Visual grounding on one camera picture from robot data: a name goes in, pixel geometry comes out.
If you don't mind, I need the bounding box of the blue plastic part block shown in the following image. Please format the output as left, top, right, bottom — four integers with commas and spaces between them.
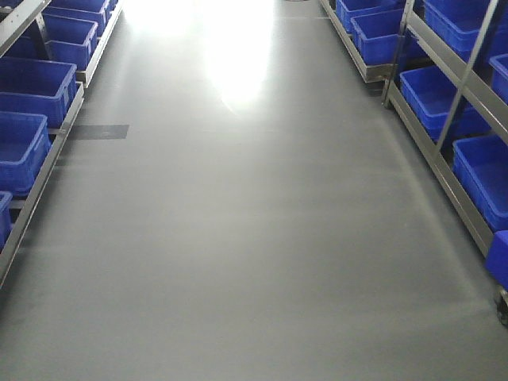
485, 230, 508, 290

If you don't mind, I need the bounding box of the right steel shelf rack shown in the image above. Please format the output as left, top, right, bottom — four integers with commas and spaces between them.
321, 1, 507, 323

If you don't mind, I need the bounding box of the steel shelf rack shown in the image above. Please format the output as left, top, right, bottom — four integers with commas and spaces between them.
321, 1, 507, 323
1, 1, 124, 283

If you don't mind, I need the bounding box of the left steel shelf rack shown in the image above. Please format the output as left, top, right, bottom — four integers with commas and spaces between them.
1, 1, 124, 283

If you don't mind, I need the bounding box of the blue bin right far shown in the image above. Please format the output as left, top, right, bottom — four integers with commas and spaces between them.
351, 9, 403, 66

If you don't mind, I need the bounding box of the blue bin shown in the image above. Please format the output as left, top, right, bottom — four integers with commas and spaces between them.
1, 56, 77, 128
43, 14, 98, 71
351, 9, 403, 66
453, 135, 507, 232
399, 66, 491, 142
1, 111, 52, 197

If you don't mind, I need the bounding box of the blue bin right middle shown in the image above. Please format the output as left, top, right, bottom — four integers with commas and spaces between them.
399, 66, 491, 142

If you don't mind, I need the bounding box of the blue bin right near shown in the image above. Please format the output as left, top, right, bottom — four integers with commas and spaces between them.
453, 135, 507, 232

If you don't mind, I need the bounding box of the blue bin left near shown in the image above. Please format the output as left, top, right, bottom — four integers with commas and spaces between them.
1, 111, 52, 197

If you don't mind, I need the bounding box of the blue bin left far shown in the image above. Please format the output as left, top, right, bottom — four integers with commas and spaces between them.
43, 14, 98, 71

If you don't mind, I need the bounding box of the blue bin left middle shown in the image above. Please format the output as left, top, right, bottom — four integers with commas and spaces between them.
1, 56, 77, 128

